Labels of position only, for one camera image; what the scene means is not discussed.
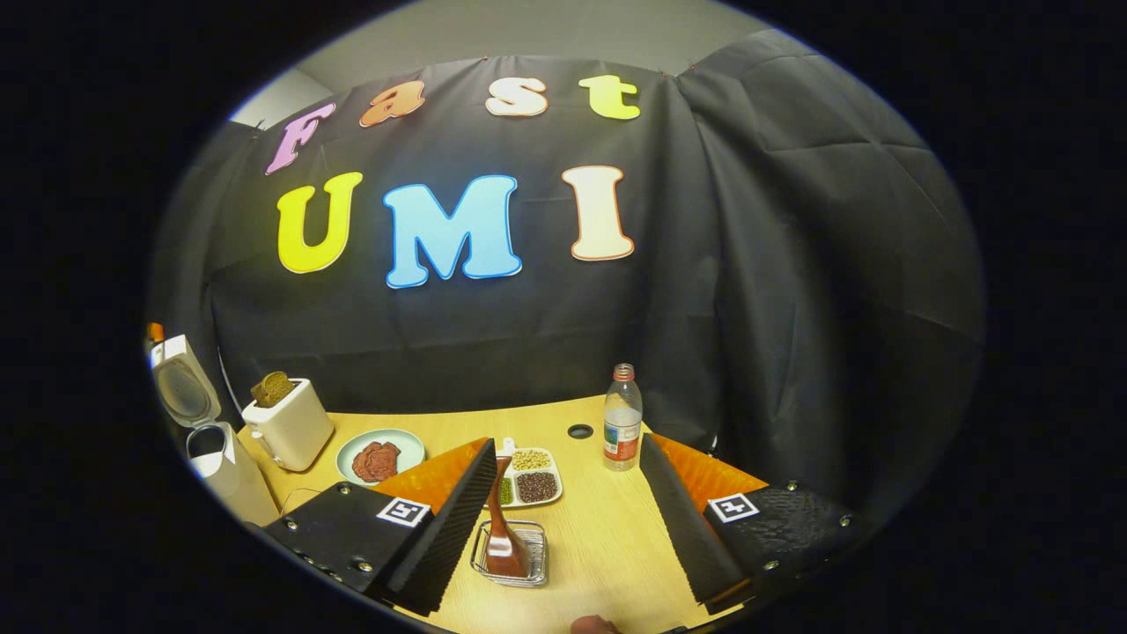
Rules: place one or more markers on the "wooden spoon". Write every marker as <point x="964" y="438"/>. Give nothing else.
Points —
<point x="506" y="537"/>

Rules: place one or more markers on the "yellow soybeans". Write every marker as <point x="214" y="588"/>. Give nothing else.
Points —
<point x="531" y="459"/>

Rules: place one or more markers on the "clear plastic bottle red label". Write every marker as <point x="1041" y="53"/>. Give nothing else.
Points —
<point x="622" y="431"/>

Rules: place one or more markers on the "black backdrop cloth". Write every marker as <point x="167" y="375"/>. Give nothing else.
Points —
<point x="792" y="264"/>

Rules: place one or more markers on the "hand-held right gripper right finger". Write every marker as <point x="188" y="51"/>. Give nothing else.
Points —
<point x="682" y="537"/>

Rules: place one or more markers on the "white rice cooker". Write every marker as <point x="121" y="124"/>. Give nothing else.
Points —
<point x="242" y="493"/>

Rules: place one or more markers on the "small brown rounded object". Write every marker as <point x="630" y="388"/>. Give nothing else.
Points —
<point x="594" y="626"/>

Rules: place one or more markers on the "dark red beans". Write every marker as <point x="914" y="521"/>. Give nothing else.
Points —
<point x="536" y="487"/>

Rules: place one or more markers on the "white divided tray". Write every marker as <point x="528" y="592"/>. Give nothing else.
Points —
<point x="553" y="471"/>

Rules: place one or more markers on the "green beans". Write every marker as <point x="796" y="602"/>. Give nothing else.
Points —
<point x="505" y="491"/>

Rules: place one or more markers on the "white toaster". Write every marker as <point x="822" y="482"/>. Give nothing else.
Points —
<point x="295" y="431"/>

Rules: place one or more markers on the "pale green plate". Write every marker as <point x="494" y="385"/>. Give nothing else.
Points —
<point x="350" y="453"/>

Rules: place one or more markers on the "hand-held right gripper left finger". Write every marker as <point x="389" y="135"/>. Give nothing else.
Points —
<point x="458" y="528"/>

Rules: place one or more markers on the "brown bread slice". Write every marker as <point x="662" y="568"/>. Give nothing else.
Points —
<point x="273" y="389"/>

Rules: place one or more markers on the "sliced red meat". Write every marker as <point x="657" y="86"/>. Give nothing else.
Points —
<point x="377" y="462"/>

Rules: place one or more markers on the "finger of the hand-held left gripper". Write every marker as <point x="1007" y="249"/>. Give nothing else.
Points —
<point x="155" y="333"/>

